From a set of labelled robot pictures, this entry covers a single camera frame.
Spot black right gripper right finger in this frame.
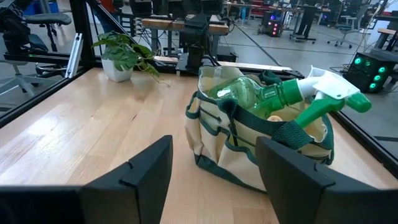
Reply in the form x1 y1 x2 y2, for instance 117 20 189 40
255 136 398 224

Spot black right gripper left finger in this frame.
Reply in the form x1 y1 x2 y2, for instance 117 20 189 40
79 135 174 224

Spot green plastic spray bottle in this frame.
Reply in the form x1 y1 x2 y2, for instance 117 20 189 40
206 65 373 130

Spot beige green gardening bag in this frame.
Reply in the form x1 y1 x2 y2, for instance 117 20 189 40
185 65 335 194

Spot green plant in white pot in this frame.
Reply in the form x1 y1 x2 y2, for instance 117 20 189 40
91 30 171 87

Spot black computer with green fans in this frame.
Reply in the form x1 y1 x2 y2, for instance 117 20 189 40
343 51 398 94

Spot wooden top work table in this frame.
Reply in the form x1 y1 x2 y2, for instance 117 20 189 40
141 17 230 57

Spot black computer with pink lights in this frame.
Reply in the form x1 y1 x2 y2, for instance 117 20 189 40
260 11 283 38

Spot white office chair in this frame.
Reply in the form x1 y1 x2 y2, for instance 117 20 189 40
326 3 371 50

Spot black grey office chair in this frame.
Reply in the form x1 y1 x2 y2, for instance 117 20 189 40
0 0 73 98

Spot silver aluminium bracket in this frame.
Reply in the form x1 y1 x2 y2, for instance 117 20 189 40
64 32 85 79

